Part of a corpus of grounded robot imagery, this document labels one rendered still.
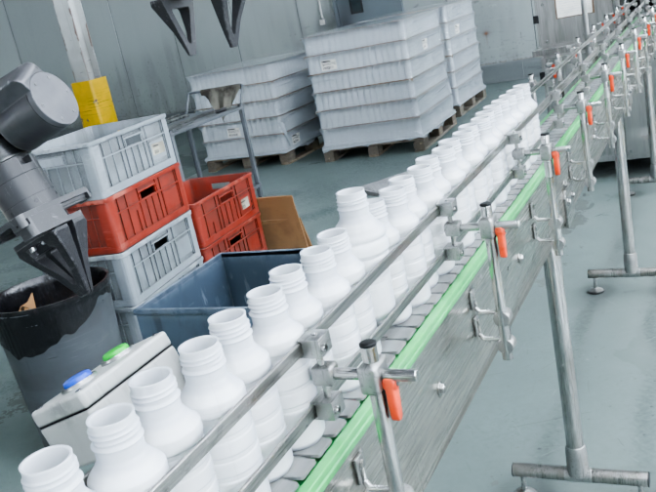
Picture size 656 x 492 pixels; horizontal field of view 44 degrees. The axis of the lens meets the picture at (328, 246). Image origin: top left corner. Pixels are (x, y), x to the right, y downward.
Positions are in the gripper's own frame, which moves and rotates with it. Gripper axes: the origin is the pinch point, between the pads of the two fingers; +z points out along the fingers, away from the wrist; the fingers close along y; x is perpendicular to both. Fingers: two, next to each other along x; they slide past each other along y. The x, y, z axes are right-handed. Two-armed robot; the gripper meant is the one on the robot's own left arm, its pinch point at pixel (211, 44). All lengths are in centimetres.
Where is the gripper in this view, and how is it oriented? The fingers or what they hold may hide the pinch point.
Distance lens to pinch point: 105.1
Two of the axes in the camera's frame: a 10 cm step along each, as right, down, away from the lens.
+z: 2.0, 9.4, 2.8
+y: -8.8, 0.5, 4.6
